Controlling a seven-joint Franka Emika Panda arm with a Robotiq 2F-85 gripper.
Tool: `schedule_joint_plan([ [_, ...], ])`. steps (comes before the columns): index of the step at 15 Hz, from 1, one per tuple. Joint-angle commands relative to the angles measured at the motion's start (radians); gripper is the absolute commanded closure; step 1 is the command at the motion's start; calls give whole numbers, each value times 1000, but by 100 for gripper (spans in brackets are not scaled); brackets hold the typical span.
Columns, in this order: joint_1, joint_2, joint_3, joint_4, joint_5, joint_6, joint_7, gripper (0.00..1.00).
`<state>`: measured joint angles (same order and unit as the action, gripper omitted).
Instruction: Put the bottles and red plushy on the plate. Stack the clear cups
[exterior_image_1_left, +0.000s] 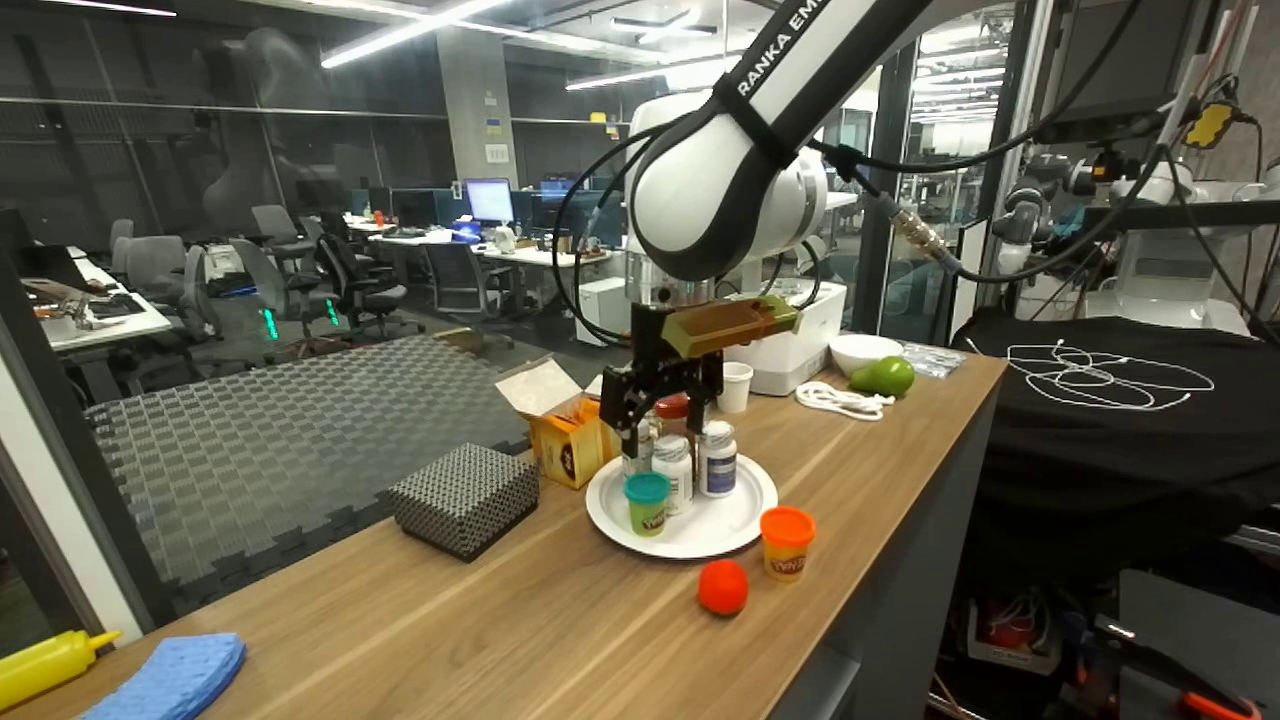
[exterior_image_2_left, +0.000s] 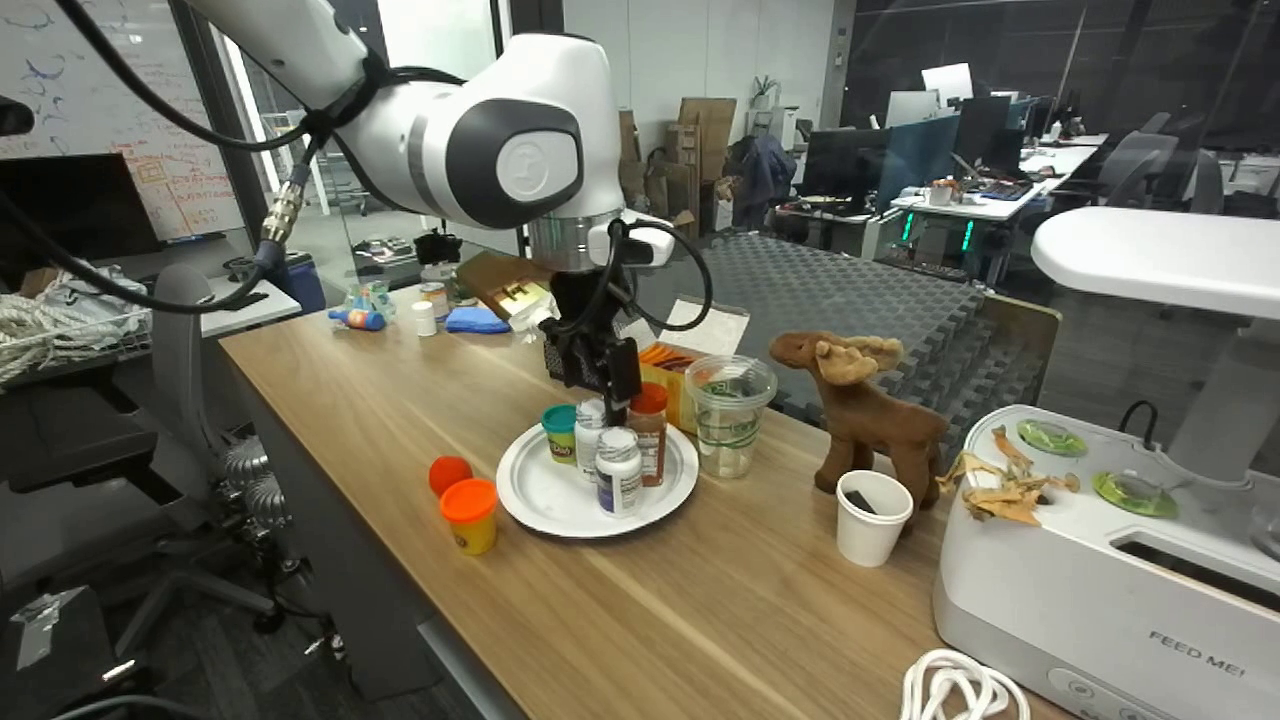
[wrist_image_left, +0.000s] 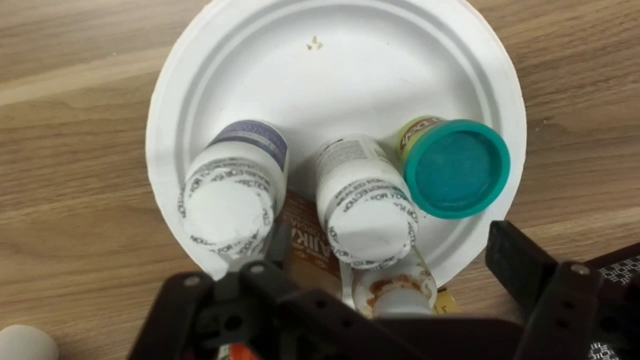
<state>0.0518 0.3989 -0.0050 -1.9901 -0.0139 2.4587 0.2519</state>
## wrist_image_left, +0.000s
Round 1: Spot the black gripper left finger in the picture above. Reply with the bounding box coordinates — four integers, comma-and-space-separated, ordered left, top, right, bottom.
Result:
127, 221, 428, 360

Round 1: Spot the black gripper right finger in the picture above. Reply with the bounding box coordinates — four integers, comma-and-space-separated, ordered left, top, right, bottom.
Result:
485, 218, 640, 360

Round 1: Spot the spice bottle orange cap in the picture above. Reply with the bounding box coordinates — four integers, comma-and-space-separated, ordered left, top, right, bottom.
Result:
282, 193, 347, 299

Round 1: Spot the white pill bottle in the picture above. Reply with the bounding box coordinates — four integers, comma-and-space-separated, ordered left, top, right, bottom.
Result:
177, 119, 292, 267
314, 137, 422, 272

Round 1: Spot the teal lid dough can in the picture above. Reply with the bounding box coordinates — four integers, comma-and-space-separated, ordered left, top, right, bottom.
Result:
397, 117, 515, 222

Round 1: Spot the white paper plate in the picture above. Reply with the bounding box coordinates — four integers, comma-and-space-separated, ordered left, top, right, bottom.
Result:
146, 0, 528, 289

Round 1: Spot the white paper cup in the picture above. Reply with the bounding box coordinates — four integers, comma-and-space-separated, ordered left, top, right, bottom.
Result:
0, 325, 60, 360

